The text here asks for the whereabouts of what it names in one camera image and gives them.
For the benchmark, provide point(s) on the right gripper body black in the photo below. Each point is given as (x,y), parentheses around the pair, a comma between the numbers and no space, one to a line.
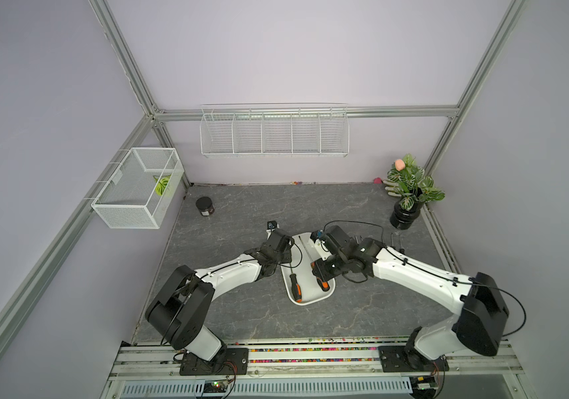
(330,265)

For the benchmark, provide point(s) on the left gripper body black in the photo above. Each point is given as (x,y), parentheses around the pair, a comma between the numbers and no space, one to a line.
(285,257)

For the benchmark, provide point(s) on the white plastic storage box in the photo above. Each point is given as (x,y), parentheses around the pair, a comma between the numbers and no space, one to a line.
(304,253)

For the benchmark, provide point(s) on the orange black large screwdriver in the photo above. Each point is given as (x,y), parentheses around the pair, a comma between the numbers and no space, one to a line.
(295,289)

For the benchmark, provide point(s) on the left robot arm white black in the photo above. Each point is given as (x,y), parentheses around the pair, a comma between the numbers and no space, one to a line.
(178,311)

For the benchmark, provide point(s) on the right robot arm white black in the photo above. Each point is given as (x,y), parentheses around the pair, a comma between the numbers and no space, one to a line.
(479,313)

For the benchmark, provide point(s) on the small black jar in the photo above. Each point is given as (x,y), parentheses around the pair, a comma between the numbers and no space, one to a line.
(205,206)

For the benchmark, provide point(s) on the artificial green potted plant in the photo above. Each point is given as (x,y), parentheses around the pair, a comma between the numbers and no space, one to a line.
(413,187)

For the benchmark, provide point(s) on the green object in basket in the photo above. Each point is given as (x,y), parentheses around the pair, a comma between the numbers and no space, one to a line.
(162,183)

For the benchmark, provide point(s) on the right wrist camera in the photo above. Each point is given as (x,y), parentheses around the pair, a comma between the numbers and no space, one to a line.
(320,240)

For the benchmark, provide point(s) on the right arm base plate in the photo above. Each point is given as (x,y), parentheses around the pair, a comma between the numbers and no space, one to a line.
(395,358)

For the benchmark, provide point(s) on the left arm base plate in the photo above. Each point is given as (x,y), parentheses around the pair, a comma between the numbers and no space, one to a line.
(233,361)

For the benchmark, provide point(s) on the long white wire wall basket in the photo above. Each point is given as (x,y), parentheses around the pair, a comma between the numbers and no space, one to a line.
(315,135)

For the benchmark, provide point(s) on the aluminium frame rail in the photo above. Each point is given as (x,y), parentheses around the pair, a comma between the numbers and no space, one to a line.
(307,109)

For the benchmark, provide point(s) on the white wire cube basket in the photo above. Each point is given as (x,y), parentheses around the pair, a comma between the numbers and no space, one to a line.
(127,199)

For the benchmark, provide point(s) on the white perforated cable duct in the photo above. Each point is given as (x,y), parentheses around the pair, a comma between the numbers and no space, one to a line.
(263,388)

